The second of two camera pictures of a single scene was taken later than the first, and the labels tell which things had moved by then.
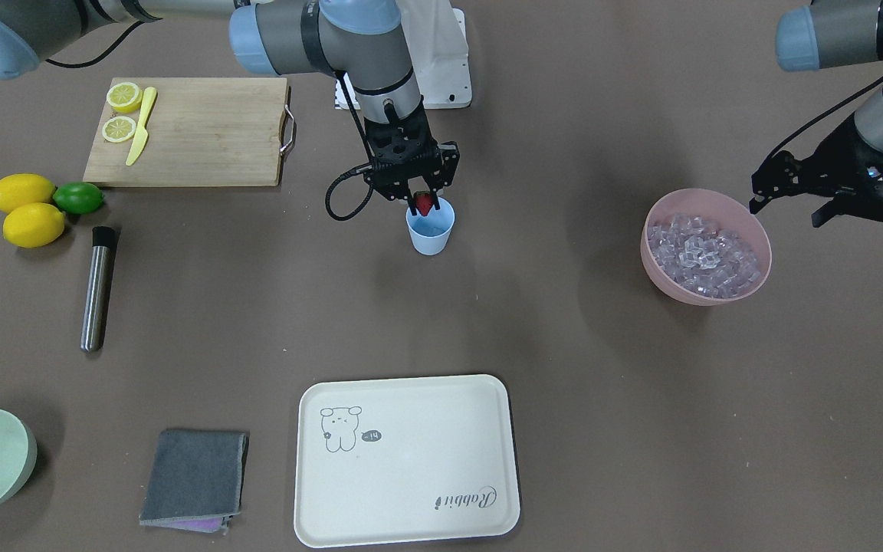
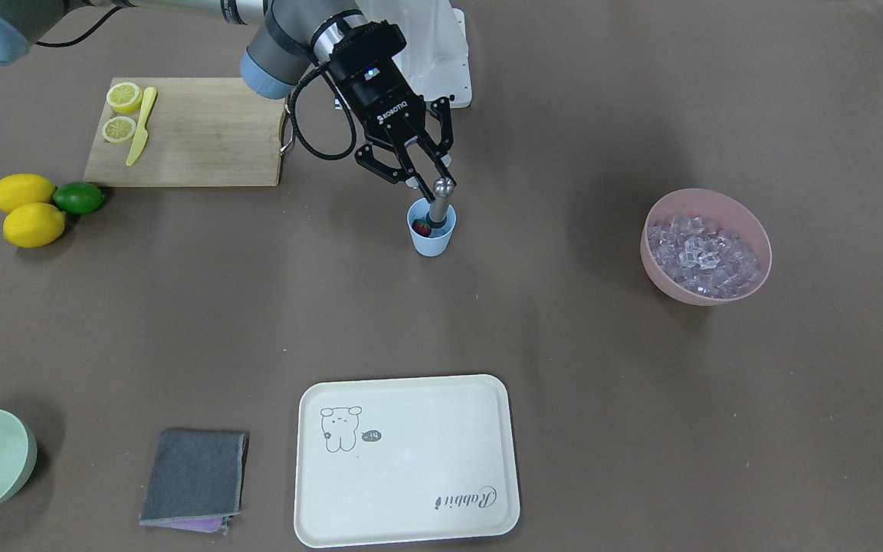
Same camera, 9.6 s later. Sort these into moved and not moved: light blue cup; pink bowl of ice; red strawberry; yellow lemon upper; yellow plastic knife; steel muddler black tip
Moved: red strawberry; steel muddler black tip
Not moved: yellow lemon upper; light blue cup; pink bowl of ice; yellow plastic knife
